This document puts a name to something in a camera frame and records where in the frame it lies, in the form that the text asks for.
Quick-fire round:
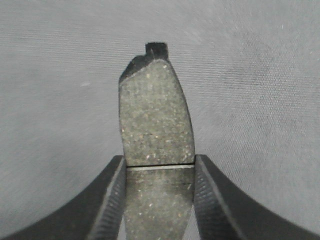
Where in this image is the dark brake pad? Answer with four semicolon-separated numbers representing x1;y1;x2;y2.
118;42;195;240

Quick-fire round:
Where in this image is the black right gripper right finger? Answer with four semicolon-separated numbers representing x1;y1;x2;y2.
193;154;320;240

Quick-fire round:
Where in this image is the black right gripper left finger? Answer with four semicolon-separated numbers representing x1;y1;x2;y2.
6;155;126;240

